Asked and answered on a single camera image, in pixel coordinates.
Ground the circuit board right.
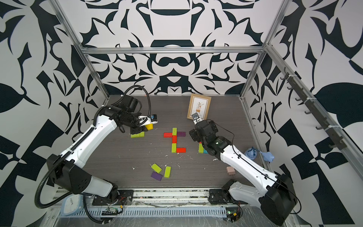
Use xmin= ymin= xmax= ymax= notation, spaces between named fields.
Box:
xmin=226 ymin=206 xmax=243 ymax=223

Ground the pink beige small box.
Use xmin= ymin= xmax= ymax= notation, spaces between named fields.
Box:
xmin=226 ymin=166 xmax=236 ymax=176

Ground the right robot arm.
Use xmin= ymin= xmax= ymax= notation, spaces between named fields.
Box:
xmin=190 ymin=118 xmax=300 ymax=226

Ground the yellow block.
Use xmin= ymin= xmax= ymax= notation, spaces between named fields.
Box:
xmin=145 ymin=124 xmax=154 ymax=131

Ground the lime block bottom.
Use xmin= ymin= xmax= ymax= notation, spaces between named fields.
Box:
xmin=171 ymin=143 xmax=177 ymax=153

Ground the aluminium front rail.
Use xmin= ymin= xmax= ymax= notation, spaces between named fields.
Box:
xmin=56 ymin=187 xmax=291 ymax=207

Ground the wall hook rail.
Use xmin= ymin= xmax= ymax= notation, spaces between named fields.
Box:
xmin=281 ymin=72 xmax=348 ymax=150

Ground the purple block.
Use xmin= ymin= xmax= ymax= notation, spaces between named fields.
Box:
xmin=151 ymin=172 xmax=163 ymax=181
xmin=176 ymin=131 xmax=186 ymax=137

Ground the white blue alarm clock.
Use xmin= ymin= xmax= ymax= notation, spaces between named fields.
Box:
xmin=60 ymin=194 xmax=84 ymax=216

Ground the green circuit board left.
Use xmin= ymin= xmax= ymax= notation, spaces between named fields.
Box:
xmin=101 ymin=206 xmax=123 ymax=216

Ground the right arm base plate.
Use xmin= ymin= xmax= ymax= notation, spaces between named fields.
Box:
xmin=208 ymin=188 xmax=247 ymax=205

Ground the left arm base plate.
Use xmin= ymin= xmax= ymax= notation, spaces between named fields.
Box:
xmin=92 ymin=190 xmax=134 ymax=206

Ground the wooden picture frame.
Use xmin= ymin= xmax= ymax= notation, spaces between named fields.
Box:
xmin=187 ymin=94 xmax=211 ymax=120

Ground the white cable duct strip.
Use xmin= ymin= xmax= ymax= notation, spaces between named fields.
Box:
xmin=82 ymin=206 xmax=227 ymax=218

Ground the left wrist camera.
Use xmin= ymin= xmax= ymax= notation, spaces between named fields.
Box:
xmin=139 ymin=114 xmax=158 ymax=126

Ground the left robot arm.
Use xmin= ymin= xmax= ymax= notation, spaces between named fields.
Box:
xmin=34 ymin=92 xmax=157 ymax=209

